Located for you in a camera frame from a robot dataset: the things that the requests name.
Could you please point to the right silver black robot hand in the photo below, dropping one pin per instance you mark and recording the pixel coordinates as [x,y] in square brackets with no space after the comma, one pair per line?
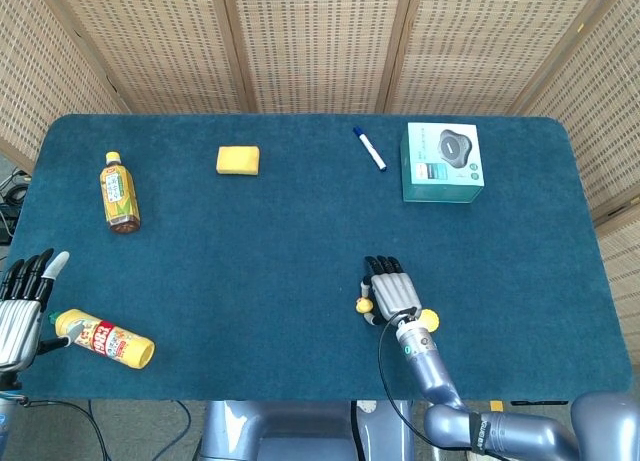
[395,293]

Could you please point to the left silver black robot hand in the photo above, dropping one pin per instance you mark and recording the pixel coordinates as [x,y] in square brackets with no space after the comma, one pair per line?
[17,321]

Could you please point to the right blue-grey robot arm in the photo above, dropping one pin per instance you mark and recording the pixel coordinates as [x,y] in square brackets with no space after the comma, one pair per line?
[440,381]

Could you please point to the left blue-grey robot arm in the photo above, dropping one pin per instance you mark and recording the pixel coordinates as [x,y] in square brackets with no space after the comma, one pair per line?
[6,416]

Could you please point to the yellow scalloped toy dish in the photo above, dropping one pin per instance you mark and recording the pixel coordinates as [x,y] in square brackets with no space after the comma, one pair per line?
[432,321]

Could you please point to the yellow bottle red label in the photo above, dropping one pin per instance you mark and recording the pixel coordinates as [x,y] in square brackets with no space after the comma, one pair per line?
[102,338]

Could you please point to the blue table cloth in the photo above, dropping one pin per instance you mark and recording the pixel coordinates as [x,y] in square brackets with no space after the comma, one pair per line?
[275,261]

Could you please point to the teal product box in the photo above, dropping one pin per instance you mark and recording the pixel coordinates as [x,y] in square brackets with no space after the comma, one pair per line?
[442,166]

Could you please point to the blue white marker pen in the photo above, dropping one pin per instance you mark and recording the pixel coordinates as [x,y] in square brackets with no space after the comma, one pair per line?
[370,149]

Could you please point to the yellow label tea bottle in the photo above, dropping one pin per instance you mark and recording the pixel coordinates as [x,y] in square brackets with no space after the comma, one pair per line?
[120,193]

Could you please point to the blue-grey robot torso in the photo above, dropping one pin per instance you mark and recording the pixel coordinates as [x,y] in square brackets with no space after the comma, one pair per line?
[280,431]

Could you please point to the yellow sponge block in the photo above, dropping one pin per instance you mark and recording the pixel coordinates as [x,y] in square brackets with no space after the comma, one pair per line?
[238,161]

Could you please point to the woven bamboo screen panel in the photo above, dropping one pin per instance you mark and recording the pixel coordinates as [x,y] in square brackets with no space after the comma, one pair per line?
[610,106]
[320,41]
[150,41]
[35,71]
[490,41]

